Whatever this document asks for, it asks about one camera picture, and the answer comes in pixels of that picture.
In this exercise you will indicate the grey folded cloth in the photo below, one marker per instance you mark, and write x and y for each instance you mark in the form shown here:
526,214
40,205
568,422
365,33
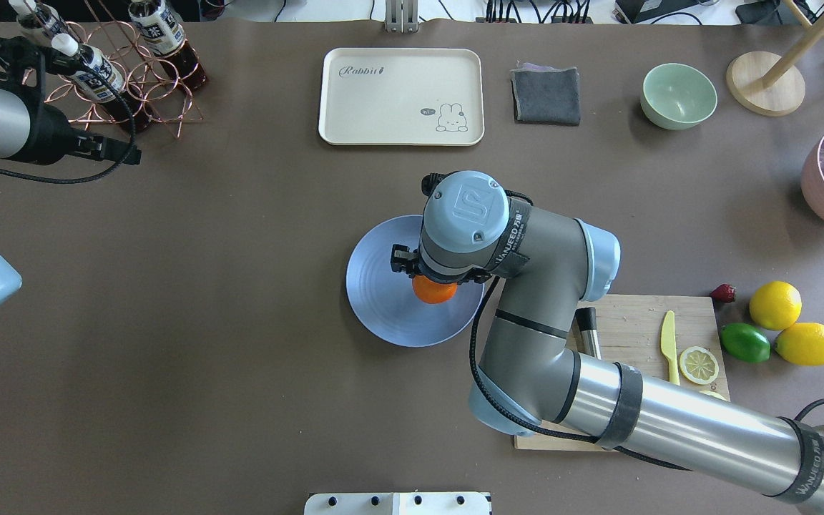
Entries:
546,95

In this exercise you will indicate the orange fruit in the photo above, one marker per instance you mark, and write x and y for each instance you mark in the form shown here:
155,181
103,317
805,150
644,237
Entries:
432,293

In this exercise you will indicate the cream rabbit tray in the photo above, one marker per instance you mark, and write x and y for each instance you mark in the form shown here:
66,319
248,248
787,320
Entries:
401,97

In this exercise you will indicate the blue plate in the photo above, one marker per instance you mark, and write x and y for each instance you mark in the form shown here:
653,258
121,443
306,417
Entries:
384,301

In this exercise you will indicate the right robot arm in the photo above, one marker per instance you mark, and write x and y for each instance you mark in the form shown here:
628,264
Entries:
542,371

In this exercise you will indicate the yellow plastic knife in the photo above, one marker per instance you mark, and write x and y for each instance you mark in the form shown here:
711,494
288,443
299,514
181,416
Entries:
668,346

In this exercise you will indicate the green lime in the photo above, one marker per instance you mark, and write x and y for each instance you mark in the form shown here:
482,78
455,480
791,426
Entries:
745,342

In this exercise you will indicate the copper wire bottle rack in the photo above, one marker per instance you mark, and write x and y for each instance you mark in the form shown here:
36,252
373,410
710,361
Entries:
121,44

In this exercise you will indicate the yellow lemon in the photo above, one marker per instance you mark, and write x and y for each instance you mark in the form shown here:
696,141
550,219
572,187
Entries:
776,305
802,344

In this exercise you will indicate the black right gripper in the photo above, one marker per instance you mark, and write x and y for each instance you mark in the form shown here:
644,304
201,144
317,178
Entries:
429,274

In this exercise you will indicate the lemon half slice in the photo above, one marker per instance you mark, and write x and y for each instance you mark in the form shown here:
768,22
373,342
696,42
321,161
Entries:
713,394
698,365

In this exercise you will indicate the dark sauce bottle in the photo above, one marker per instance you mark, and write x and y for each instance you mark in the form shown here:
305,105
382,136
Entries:
102,84
39,22
164,36

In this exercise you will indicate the black handled knife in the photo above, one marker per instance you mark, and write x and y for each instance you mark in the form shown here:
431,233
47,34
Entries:
586,320

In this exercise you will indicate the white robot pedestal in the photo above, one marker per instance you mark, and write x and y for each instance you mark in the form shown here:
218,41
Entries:
415,502

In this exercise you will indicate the aluminium frame post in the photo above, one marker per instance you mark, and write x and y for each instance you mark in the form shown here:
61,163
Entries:
401,16

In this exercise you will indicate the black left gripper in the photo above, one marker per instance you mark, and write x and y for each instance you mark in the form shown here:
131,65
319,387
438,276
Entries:
56,136

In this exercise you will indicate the green bowl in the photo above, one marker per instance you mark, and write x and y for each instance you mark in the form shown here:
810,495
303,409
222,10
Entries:
676,96

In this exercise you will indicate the red strawberry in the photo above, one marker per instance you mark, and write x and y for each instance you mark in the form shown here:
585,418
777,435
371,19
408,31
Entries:
725,293

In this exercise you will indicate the wooden cup tree stand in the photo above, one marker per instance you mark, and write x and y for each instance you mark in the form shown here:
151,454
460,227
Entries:
769,84

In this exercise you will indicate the wooden cutting board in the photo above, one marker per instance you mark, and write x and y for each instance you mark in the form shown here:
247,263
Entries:
629,332

